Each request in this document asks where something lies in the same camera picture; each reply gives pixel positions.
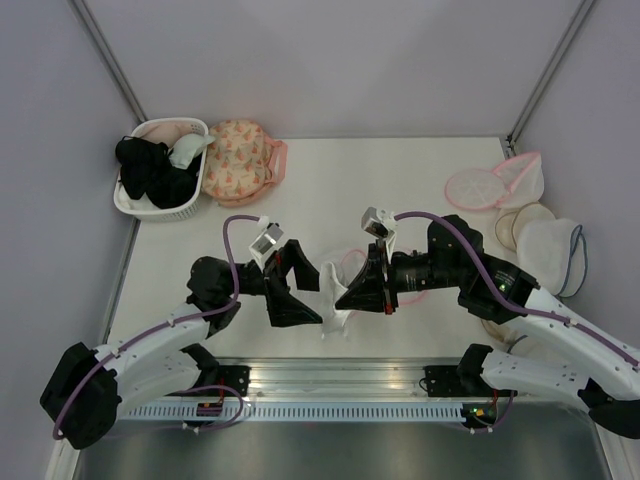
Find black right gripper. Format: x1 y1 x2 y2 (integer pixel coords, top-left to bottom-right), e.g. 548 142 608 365
335 238 464 314

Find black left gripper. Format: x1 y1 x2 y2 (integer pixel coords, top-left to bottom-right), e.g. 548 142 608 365
228 239 336 326

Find pink rimmed mesh laundry bag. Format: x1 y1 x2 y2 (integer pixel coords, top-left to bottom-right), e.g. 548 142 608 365
335 244 434 315

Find white bra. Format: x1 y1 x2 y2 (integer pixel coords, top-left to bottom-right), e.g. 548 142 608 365
169 133 214 170
317 257 364 340

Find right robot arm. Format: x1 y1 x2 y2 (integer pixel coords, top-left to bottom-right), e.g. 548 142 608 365
334 209 639 439

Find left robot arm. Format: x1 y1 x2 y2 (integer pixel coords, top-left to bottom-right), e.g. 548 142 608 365
40 240 322 450

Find white plastic laundry basket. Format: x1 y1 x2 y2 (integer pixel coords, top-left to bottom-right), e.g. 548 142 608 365
113 117 208 222

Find floral peach bra case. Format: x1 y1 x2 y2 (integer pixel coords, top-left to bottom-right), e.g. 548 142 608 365
201 119 288 208

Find pink mesh laundry bag flat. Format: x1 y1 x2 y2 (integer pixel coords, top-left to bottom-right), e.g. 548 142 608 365
444 169 507 211

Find beige bra cup upper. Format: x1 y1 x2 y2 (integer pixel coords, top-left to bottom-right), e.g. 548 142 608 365
494 202 556 252

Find white bra in basket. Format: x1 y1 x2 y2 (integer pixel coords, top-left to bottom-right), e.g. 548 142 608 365
169 133 214 170

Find pink mesh laundry bag open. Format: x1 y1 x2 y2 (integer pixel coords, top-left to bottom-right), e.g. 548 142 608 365
492 151 544 209

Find black bras in basket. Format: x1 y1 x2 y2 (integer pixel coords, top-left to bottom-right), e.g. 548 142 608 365
115 136 201 210

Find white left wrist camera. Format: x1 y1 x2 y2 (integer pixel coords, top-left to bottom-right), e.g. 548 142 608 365
249 216 284 270

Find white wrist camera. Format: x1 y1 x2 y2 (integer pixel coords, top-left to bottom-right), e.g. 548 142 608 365
361 207 397 258
249 216 284 270

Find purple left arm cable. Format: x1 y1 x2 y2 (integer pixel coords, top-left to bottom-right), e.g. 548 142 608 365
52 214 261 441

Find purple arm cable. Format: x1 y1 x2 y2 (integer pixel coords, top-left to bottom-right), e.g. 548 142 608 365
52 214 261 441
394 210 640 436

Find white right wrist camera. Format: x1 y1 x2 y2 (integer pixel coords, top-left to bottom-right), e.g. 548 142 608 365
361 207 397 258

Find aluminium front rail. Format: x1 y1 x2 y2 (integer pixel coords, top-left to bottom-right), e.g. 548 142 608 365
69 355 616 401

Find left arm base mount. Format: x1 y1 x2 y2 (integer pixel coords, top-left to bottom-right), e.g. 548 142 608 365
171 344 250 397

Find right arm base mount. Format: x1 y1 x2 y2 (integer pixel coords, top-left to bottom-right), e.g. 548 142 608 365
423 344 516 398

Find white slotted cable duct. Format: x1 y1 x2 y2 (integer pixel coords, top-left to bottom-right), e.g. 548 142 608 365
123 400 465 423

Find right aluminium corner post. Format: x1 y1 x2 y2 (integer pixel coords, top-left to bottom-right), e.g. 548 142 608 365
500 0 598 159

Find aluminium corner post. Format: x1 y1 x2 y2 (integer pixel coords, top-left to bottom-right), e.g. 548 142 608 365
68 0 148 123
500 0 598 159

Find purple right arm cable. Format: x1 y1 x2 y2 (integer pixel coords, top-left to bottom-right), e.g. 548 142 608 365
394 210 640 436

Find left aluminium corner post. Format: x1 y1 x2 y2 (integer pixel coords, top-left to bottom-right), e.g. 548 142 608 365
68 0 148 123

